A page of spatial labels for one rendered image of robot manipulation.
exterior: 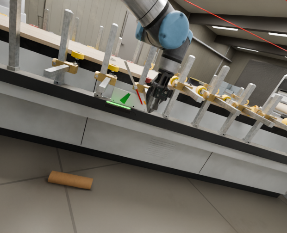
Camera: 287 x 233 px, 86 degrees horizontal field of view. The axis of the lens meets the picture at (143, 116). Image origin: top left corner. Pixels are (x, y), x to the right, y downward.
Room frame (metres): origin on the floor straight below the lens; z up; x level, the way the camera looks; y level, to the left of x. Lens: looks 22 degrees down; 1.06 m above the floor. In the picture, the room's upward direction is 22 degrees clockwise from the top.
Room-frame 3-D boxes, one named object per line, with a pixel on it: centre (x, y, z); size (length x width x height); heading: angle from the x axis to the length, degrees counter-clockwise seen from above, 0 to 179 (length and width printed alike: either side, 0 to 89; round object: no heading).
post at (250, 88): (1.19, -0.64, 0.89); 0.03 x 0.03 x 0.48; 13
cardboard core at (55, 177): (0.83, 0.33, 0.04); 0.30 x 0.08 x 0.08; 103
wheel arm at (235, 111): (1.13, -0.43, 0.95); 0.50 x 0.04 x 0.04; 13
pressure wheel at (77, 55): (1.07, 0.58, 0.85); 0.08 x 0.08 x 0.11
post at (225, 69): (1.13, -0.39, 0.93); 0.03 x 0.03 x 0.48; 13
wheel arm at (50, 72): (0.87, 0.53, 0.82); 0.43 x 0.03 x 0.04; 13
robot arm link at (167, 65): (0.69, -0.02, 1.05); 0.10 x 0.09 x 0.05; 103
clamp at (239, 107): (1.19, -0.66, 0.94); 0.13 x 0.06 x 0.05; 103
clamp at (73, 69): (0.91, 0.56, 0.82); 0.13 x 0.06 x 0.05; 103
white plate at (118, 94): (0.99, 0.12, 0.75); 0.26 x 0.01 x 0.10; 103
